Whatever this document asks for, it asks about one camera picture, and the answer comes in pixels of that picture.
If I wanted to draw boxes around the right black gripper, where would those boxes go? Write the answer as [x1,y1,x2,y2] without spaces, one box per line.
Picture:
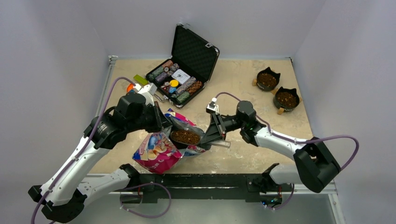
[201,112,245,147]

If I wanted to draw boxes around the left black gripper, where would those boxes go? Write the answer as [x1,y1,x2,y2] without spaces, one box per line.
[126,100,173,133]

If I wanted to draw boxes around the clear plastic scoop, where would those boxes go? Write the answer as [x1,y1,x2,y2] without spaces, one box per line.
[205,140,231,148]

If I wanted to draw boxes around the pink blue pet food bag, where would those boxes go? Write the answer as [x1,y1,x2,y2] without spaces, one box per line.
[132,109,211,174]

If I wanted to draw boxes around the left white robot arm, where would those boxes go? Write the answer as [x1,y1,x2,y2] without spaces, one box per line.
[28,93,172,224]

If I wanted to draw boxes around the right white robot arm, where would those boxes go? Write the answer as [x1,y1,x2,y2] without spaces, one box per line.
[199,100,341,193]

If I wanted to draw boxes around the orange toy piece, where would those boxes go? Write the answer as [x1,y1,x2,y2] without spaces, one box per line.
[126,83,135,93]

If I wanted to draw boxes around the green toy piece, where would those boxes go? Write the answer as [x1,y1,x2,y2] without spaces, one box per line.
[134,75,149,86]

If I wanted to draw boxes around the yellow round chip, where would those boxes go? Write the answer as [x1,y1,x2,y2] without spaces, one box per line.
[170,79,179,88]

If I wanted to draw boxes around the black poker chip case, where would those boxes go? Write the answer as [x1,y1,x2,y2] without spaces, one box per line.
[144,24,220,108]

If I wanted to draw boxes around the white card box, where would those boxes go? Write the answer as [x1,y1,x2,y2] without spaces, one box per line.
[171,69,190,84]

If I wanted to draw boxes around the wooden bowl stand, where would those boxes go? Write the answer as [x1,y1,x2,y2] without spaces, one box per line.
[269,86,302,115]

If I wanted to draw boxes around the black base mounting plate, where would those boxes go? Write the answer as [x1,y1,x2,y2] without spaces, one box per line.
[118,174,292,203]

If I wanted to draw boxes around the far black cat bowl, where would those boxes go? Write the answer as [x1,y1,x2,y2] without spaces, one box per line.
[255,67,281,91]

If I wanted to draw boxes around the black cat bowl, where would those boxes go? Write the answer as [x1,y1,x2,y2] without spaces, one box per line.
[255,67,281,91]
[278,92,295,107]

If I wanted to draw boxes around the near black cat bowl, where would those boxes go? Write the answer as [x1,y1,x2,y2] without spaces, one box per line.
[278,92,295,107]

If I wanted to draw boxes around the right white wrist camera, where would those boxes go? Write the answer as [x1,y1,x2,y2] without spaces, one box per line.
[206,98,219,114]

